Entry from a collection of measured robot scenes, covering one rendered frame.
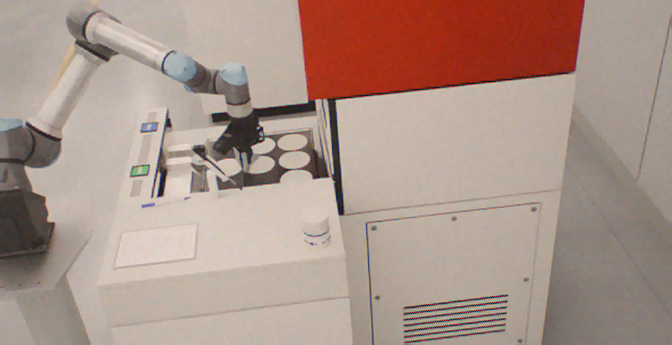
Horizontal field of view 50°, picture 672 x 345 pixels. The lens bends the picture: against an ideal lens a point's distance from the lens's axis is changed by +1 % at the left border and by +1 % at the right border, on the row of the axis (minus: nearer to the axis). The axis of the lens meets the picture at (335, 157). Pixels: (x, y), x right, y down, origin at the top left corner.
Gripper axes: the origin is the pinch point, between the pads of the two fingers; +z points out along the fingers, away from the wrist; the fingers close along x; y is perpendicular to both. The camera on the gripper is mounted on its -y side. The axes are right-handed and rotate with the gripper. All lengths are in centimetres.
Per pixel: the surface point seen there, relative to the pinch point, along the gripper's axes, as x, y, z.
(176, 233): -14.5, -36.1, -5.5
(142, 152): 28.9, -17.0, -4.3
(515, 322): -70, 53, 65
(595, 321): -82, 95, 91
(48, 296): 30, -59, 27
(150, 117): 45.6, -2.0, -4.3
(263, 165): -1.6, 6.6, 1.2
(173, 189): 14.0, -17.8, 3.3
